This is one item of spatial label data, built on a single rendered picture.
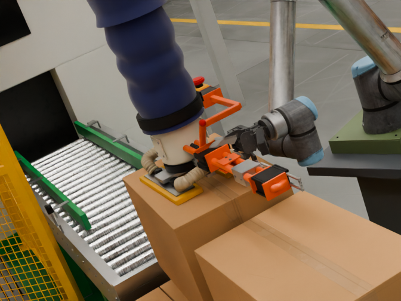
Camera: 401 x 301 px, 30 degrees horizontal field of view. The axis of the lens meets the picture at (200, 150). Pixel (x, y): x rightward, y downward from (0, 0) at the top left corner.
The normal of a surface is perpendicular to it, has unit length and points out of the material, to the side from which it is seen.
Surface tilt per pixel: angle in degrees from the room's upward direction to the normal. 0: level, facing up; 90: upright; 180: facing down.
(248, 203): 90
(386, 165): 0
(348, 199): 0
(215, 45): 90
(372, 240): 0
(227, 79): 90
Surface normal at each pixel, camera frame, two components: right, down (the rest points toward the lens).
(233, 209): 0.36, 0.22
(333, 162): -0.33, -0.88
